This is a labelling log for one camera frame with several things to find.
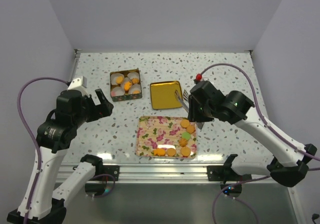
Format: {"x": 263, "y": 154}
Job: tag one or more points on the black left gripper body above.
{"x": 87, "y": 113}

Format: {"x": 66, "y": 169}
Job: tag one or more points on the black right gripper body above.
{"x": 200, "y": 113}

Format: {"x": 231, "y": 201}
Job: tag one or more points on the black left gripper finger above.
{"x": 100, "y": 96}
{"x": 104, "y": 109}

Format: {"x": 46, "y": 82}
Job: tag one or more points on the silver metal tongs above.
{"x": 182, "y": 101}

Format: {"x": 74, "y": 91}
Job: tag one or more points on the tan dotted round cookie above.
{"x": 119, "y": 79}

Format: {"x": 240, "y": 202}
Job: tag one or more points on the floral cookie tin box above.
{"x": 126, "y": 96}

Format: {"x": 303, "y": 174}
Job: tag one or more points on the orange star cookie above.
{"x": 127, "y": 86}

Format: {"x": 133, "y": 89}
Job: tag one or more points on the orange round cookie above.
{"x": 185, "y": 151}
{"x": 185, "y": 123}
{"x": 171, "y": 152}

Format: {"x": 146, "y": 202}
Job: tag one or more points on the orange round cookie edge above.
{"x": 190, "y": 129}

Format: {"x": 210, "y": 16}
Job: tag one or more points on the tan scalloped cookie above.
{"x": 135, "y": 80}

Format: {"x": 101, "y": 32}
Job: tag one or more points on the gold tin lid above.
{"x": 163, "y": 95}

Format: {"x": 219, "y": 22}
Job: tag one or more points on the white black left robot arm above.
{"x": 43, "y": 202}

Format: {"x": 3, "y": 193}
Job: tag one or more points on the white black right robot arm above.
{"x": 290, "y": 160}

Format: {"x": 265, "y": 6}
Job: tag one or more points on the white paper cup bottom left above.
{"x": 117, "y": 91}

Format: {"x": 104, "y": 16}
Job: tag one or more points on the white paper cup centre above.
{"x": 125, "y": 80}

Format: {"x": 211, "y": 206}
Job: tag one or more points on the white paper cup bottom right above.
{"x": 134, "y": 87}

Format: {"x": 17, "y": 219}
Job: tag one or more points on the green round cookie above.
{"x": 186, "y": 135}

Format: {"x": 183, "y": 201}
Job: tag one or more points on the white paper cup top right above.
{"x": 133, "y": 75}

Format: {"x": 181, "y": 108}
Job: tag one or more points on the swirl shell cookie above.
{"x": 183, "y": 142}

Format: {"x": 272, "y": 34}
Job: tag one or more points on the floral serving tray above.
{"x": 162, "y": 132}

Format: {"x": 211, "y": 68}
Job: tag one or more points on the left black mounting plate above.
{"x": 112, "y": 170}

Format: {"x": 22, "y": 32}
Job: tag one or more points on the black mounting plate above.
{"x": 112, "y": 170}
{"x": 217, "y": 174}

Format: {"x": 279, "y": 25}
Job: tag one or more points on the orange fish cookie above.
{"x": 159, "y": 152}

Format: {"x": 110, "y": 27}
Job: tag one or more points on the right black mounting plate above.
{"x": 217, "y": 174}

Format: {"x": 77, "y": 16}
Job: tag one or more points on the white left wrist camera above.
{"x": 79, "y": 84}

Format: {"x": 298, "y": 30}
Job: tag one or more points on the aluminium front rail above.
{"x": 165, "y": 173}

